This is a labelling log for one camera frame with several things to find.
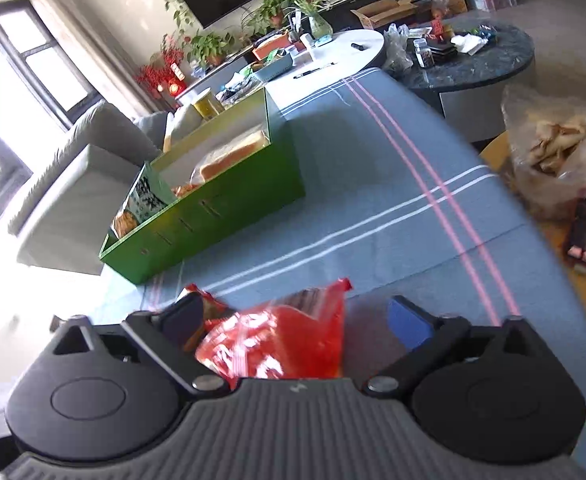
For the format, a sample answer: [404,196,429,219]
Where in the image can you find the packaged bread loaf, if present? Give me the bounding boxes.
[190,127,270,184]

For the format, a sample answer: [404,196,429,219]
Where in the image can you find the dark glass jar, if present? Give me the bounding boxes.
[414,38,434,68]

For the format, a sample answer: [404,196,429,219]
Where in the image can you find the grey sofa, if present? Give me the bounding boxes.
[8,100,194,276]

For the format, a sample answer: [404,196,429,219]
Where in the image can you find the green cardboard box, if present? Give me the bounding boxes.
[99,87,307,284]

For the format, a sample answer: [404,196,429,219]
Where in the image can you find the white oval coffee table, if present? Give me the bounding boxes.
[173,29,386,111]

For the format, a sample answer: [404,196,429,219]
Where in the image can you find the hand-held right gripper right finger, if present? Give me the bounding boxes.
[363,295,548,396]

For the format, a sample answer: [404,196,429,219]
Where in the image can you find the dark framed window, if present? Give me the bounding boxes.
[0,7,98,261]

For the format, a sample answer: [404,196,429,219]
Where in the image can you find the red flower decoration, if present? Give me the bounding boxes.
[135,35,188,98]

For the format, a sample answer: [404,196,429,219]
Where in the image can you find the yellow can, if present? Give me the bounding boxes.
[192,87,224,120]

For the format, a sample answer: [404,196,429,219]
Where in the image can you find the blue basket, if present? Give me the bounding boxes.
[250,52,294,82]

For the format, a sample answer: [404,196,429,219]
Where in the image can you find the red snack packet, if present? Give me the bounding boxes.
[180,284,230,353]

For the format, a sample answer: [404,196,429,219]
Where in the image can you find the orange box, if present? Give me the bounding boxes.
[252,36,290,61]

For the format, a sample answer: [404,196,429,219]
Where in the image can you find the dark round marble table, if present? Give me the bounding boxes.
[385,22,534,143]

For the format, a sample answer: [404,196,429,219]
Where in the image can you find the red translucent snack bag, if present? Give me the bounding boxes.
[195,277,354,380]

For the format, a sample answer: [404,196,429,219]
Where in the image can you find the blue striped tablecloth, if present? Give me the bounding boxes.
[88,67,586,476]

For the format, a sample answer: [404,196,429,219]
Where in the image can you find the green snack packet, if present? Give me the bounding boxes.
[113,174,180,239]

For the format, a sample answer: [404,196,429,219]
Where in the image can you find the glass vase with plant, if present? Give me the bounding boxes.
[285,0,334,38]

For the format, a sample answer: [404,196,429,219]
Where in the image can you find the open cardboard box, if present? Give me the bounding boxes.
[351,0,418,30]

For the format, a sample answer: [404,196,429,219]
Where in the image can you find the clear plastic bag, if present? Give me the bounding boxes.
[383,24,414,73]

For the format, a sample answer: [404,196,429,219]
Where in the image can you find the beige curtain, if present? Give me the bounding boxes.
[23,0,174,126]

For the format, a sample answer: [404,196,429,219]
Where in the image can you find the potted green plant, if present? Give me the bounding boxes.
[245,0,294,36]
[188,32,234,68]

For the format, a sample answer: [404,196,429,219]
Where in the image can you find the clear bag of chips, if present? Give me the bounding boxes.
[503,82,586,221]

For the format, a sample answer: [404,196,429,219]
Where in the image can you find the black pen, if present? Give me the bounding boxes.
[294,61,338,79]

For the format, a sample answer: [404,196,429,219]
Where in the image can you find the white tissue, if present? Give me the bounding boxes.
[450,32,488,56]

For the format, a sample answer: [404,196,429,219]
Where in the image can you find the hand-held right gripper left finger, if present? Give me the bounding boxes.
[53,291,231,398]

